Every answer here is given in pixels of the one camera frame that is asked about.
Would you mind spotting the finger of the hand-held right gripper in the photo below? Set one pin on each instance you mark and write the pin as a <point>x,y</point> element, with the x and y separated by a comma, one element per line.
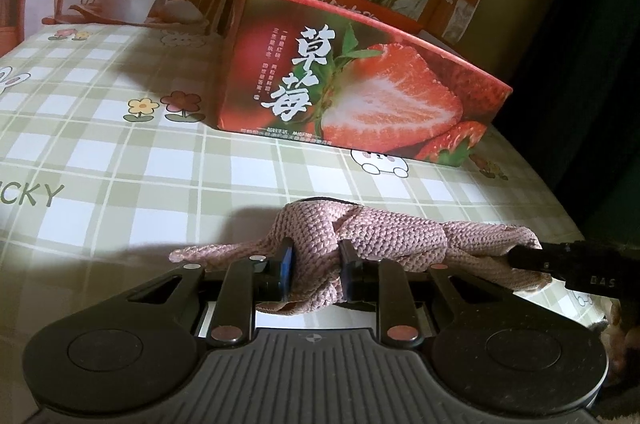
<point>535,259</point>

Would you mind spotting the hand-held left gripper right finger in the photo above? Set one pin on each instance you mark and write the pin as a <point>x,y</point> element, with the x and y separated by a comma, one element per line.
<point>350,276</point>

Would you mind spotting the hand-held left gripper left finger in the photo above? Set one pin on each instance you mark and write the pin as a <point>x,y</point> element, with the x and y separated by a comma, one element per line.
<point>286,269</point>

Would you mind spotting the pink knitted cloth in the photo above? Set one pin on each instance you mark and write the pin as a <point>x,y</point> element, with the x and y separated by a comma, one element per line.
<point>390,239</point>

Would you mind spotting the red strawberry print cardboard box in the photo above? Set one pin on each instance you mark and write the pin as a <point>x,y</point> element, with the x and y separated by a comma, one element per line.
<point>380,104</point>

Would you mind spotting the person's right hand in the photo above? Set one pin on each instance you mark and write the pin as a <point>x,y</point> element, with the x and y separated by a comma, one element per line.
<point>625,334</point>

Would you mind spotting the green checkered bunny tablecloth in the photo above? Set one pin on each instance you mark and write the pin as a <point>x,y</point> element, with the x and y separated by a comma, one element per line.
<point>125,164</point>

